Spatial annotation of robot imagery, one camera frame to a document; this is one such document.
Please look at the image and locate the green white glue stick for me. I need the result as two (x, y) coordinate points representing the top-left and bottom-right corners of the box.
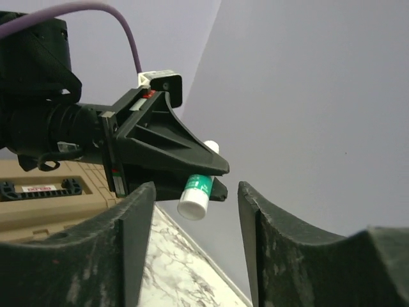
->
(177, 139), (220, 221)

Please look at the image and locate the tan plastic tool case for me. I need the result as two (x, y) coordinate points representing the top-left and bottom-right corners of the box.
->
(1, 160), (121, 242)

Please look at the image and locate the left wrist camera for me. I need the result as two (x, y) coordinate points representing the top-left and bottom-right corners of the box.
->
(138, 70), (183, 108)

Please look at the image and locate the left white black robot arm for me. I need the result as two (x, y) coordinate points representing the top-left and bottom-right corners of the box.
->
(1, 3), (229, 201)

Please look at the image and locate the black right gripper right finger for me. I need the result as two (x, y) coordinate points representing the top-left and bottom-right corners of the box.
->
(238, 182), (408, 306)

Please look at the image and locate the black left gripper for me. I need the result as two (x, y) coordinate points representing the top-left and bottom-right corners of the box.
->
(97, 88), (229, 201)

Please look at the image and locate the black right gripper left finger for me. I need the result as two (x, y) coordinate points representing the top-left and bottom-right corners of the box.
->
(1, 182), (156, 306)

